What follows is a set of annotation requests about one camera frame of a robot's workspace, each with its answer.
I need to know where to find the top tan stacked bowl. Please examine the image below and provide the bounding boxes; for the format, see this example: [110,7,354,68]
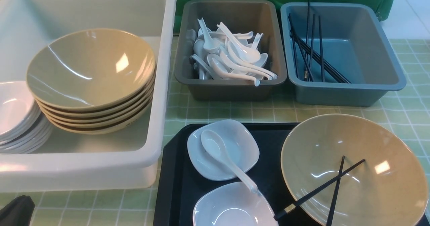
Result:
[26,28,157,111]

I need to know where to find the stack of white dishes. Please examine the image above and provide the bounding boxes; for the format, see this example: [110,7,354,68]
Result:
[0,81,53,154]

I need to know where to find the black chopsticks in bin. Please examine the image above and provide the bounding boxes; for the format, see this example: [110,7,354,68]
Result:
[288,1,351,84]

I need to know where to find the pile of white spoons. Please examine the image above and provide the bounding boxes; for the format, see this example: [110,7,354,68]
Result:
[185,18,278,87]

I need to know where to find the black chopstick short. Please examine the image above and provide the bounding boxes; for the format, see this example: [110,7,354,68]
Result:
[326,155,345,226]

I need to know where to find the white square dish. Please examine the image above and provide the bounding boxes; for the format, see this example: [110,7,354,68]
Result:
[187,119,260,181]
[192,182,278,226]

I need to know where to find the blue plastic chopstick bin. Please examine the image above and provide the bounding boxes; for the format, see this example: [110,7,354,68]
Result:
[281,2,406,107]

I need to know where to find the large white plastic tub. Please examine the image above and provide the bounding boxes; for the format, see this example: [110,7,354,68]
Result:
[1,0,177,193]

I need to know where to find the grey plastic spoon bin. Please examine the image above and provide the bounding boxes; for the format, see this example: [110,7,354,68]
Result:
[174,0,288,101]

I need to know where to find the large tan noodle bowl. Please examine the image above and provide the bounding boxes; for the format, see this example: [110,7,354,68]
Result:
[281,114,429,226]

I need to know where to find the green checkered tablecloth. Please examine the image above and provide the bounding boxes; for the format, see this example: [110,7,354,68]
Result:
[0,35,430,226]

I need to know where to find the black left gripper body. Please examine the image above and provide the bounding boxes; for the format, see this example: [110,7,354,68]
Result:
[0,195,35,226]

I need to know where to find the black serving tray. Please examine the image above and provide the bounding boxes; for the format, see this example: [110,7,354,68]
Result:
[153,123,430,226]

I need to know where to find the white ceramic soup spoon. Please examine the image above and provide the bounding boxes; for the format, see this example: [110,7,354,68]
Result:
[200,130,258,194]

